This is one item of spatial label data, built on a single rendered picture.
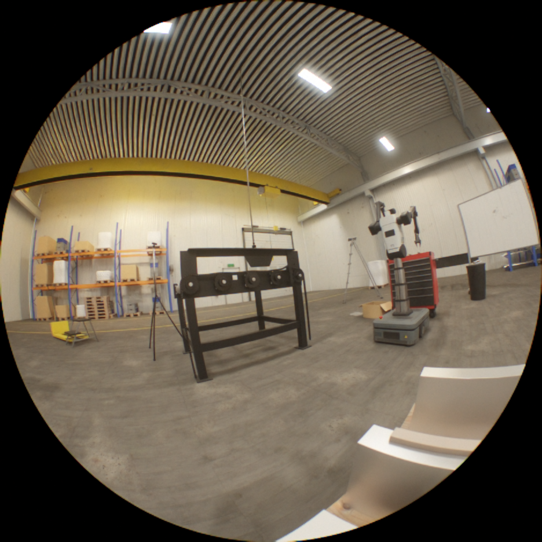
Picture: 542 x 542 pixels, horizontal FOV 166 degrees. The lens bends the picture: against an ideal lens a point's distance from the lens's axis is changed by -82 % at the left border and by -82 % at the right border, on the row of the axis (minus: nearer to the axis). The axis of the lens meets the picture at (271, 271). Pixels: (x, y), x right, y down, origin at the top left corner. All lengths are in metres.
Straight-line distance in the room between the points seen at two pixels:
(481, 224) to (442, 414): 4.46
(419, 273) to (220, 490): 2.94
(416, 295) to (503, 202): 2.94
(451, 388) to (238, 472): 0.81
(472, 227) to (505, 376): 4.47
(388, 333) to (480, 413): 1.67
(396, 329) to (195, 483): 1.96
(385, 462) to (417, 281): 2.70
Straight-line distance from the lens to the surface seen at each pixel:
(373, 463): 0.33
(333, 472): 0.91
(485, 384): 0.53
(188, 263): 1.67
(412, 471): 0.32
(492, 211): 4.77
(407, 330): 2.00
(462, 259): 5.92
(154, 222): 11.46
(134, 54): 8.60
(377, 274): 9.49
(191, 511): 0.90
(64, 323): 5.61
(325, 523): 0.29
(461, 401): 0.55
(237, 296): 11.49
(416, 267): 2.90
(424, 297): 2.92
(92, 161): 9.70
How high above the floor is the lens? 0.77
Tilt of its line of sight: 5 degrees up
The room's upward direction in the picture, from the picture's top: 7 degrees counter-clockwise
